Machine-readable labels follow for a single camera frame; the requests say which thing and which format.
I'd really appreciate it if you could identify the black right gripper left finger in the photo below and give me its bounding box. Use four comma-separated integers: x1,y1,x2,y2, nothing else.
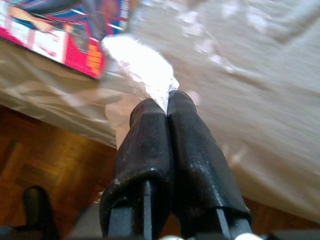
99,98,176,240

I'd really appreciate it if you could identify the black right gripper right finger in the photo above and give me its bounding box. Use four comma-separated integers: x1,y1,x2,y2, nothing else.
166,89,253,240

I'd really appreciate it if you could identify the white cloth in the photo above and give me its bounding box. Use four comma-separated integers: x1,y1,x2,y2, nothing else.
101,33,181,113

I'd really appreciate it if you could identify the colourful comic magazine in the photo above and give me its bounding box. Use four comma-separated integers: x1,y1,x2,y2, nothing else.
0,0,131,80

